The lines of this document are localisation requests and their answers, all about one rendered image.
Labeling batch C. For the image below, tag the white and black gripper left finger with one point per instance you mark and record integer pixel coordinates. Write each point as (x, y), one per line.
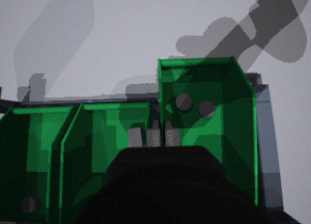
(154, 135)

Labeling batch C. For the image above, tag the grey rectangular block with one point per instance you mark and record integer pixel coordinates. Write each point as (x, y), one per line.
(135, 137)

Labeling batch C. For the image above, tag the grey metal shelf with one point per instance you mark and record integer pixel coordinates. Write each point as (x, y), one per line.
(270, 199)

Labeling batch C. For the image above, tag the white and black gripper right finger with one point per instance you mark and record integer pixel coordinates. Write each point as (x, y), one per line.
(171, 135)

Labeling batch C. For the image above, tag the green bin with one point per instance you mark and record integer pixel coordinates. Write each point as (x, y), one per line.
(230, 134)
(92, 141)
(27, 165)

